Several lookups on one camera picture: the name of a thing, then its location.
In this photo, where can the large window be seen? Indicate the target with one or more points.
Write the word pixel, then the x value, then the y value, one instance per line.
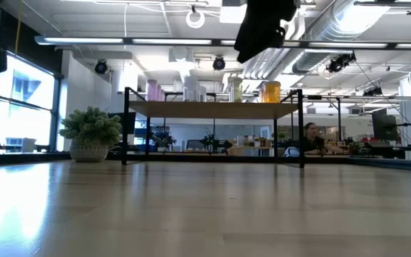
pixel 23 121

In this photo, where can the silver ventilation duct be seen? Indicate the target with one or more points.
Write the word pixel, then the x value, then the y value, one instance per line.
pixel 348 21

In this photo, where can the small background plant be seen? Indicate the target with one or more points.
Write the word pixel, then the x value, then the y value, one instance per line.
pixel 163 141

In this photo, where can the yellow-green pill vial white cap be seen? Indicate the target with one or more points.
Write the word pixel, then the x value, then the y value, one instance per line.
pixel 235 89

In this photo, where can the black monitor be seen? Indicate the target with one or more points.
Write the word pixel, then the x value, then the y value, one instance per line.
pixel 384 125

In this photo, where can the overhead light bar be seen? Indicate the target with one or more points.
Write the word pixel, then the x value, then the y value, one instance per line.
pixel 84 40

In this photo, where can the white and blue ball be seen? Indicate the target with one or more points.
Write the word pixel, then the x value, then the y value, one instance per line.
pixel 292 151

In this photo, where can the black aluminium table frame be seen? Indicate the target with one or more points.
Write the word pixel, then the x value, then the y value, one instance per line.
pixel 30 157

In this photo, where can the wooden shelf black metal frame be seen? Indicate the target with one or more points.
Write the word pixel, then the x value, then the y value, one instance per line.
pixel 209 110

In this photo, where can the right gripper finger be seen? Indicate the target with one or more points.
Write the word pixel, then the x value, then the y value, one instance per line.
pixel 259 39

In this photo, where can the black linear ceiling lamp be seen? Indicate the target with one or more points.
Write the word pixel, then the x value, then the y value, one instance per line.
pixel 385 3

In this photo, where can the green potted plant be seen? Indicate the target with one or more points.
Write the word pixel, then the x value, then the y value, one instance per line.
pixel 91 128

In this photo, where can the black background robot arm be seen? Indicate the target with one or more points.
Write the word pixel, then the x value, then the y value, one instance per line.
pixel 214 142

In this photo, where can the black ceiling spotlight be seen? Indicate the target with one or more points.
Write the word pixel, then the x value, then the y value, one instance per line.
pixel 219 63
pixel 101 66
pixel 341 62

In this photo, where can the clear bottle ribbed cap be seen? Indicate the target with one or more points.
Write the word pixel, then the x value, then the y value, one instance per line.
pixel 191 89

